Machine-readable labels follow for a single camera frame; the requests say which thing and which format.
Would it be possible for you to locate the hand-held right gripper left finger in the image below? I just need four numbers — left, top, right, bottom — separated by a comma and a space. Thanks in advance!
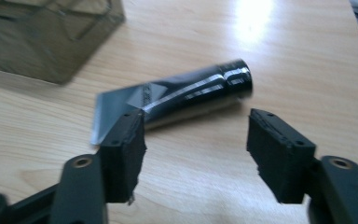
49, 107, 147, 224

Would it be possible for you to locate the clear plastic storage box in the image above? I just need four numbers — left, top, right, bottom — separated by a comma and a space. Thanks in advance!
0, 0, 127, 86

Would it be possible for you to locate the black squeeze tube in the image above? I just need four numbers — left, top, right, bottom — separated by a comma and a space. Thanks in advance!
89, 58, 254, 147

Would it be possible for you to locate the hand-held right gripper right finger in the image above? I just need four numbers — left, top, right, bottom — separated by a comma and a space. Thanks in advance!
246, 108, 358, 224

